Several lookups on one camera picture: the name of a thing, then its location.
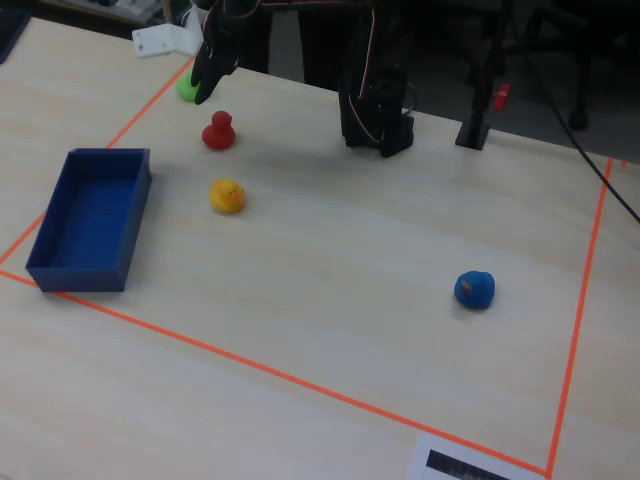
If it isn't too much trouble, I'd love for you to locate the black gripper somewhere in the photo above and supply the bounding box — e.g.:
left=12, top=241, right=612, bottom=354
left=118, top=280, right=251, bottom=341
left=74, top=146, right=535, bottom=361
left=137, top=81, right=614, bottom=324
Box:
left=192, top=0, right=271, bottom=105

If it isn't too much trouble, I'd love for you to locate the red rubber duck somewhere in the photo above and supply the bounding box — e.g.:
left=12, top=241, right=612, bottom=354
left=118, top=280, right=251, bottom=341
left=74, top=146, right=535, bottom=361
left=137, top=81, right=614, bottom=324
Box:
left=201, top=110, right=237, bottom=151

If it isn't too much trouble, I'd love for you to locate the green rubber duck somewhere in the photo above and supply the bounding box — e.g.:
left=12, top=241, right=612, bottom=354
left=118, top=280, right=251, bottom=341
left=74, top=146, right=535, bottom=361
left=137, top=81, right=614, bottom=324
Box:
left=175, top=73, right=202, bottom=104

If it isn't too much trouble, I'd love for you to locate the black camera stand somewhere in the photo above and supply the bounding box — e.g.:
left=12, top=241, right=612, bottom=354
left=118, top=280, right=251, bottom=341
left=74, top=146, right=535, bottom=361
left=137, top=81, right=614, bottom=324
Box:
left=453, top=0, right=516, bottom=151

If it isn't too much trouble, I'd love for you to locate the white paper label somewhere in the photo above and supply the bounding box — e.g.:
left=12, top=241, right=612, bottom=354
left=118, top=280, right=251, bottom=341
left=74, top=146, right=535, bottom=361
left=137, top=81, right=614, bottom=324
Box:
left=407, top=432, right=547, bottom=480

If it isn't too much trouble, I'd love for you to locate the yellow rubber duck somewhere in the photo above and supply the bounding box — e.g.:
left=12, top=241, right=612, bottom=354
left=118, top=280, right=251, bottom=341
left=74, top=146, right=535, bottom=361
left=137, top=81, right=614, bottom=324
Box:
left=209, top=178, right=247, bottom=216

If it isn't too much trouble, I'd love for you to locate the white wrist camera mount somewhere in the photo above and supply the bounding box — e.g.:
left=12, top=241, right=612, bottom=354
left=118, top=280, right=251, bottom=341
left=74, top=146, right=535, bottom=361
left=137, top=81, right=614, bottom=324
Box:
left=131, top=9, right=202, bottom=60

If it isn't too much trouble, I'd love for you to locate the blue rubber duck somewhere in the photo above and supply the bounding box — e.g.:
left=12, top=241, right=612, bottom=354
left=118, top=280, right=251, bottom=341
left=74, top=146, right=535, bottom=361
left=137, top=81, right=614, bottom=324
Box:
left=453, top=270, right=497, bottom=311

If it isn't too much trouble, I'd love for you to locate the thick black cable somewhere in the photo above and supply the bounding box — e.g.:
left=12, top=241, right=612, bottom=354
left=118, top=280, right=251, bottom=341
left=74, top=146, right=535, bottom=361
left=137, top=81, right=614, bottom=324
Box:
left=514, top=29, right=640, bottom=224

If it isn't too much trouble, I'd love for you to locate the black office chair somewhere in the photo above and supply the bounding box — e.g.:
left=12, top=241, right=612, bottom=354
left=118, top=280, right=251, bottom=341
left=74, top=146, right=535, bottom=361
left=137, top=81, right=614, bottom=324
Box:
left=519, top=0, right=640, bottom=132

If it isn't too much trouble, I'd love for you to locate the orange tape line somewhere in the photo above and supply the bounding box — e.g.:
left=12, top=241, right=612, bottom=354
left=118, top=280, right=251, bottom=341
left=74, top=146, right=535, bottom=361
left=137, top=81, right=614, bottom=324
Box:
left=545, top=157, right=615, bottom=477
left=0, top=55, right=197, bottom=267
left=0, top=269, right=551, bottom=476

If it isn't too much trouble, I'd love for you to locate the blue rectangular plastic box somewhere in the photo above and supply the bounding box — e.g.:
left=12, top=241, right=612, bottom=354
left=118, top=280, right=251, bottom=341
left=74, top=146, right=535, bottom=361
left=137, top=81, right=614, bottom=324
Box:
left=24, top=147, right=153, bottom=294

